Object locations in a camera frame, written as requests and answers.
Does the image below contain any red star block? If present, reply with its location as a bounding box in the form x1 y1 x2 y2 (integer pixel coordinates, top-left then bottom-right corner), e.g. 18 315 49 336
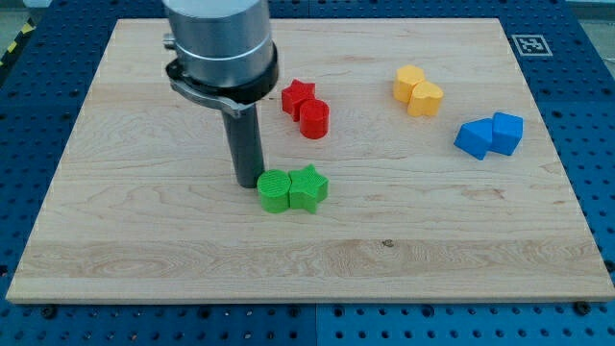
282 79 316 122

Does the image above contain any green cylinder block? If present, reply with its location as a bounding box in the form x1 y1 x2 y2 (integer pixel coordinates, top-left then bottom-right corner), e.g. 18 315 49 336
257 169 291 213

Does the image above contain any blue cube block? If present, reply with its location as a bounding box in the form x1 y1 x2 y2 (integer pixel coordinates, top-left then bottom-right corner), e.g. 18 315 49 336
490 112 524 156

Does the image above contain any yellow heart block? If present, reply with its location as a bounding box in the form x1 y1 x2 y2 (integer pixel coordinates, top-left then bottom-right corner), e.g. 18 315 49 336
407 81 444 116

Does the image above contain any yellow hexagon block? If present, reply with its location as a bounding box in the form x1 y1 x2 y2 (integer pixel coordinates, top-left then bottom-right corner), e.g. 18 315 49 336
393 64 425 103

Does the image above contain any red cylinder block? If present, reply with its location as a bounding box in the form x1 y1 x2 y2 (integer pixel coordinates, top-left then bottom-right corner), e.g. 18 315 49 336
300 99 330 139

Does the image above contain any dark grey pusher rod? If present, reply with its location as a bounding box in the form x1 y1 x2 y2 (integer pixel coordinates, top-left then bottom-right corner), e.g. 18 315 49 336
222 104 264 188

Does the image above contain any blue triangular block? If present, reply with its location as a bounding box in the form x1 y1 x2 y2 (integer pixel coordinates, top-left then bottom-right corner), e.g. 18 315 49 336
454 118 492 161

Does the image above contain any white fiducial marker tag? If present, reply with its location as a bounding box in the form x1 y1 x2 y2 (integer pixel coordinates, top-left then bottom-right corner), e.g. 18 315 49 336
511 34 553 57

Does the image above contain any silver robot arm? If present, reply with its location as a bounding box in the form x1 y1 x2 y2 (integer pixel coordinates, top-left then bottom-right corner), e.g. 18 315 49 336
162 0 278 119

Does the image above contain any wooden board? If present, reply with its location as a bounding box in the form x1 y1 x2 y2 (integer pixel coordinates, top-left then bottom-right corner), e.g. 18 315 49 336
7 18 614 305

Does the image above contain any green star block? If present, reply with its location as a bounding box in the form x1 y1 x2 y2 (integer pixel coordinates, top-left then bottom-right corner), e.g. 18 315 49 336
288 164 329 213

